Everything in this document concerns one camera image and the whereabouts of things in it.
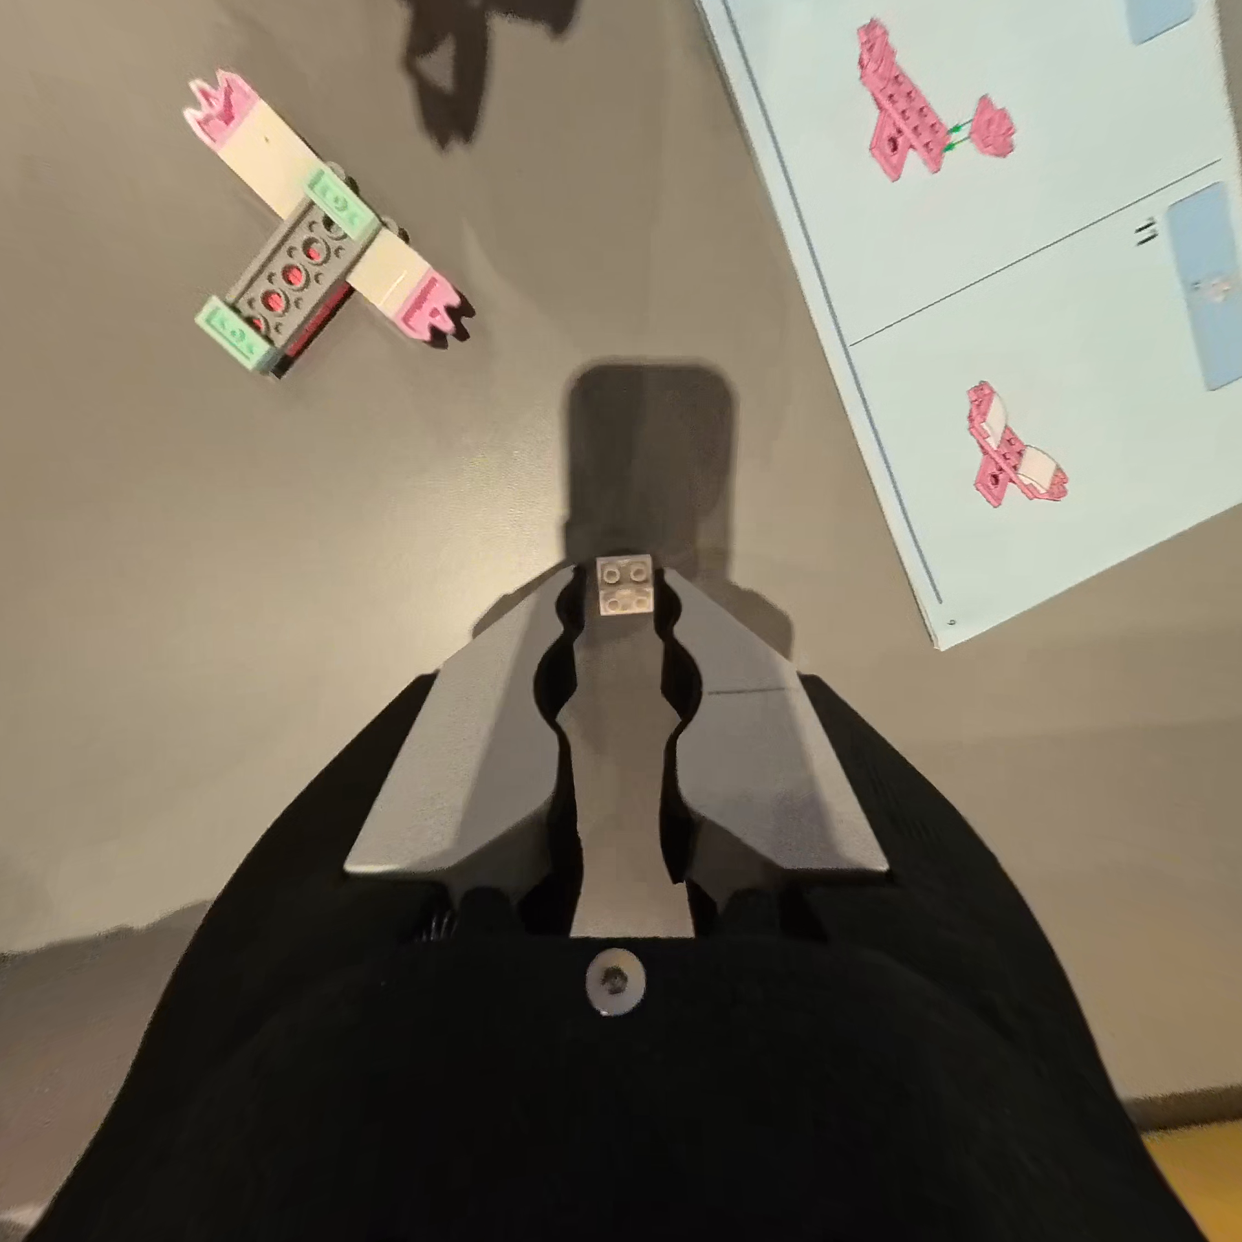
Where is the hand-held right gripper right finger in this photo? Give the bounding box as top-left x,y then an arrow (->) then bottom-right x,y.
659,571 -> 891,892

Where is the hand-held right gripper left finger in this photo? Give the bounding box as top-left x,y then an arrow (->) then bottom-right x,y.
342,565 -> 586,889

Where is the pale studded plate brick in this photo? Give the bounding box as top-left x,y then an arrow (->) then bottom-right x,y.
595,553 -> 659,620

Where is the winged grey mint brick assembly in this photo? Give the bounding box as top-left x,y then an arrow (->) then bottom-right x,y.
183,68 -> 477,381

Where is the open pale blue instruction booklet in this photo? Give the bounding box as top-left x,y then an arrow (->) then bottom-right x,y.
694,0 -> 1242,654

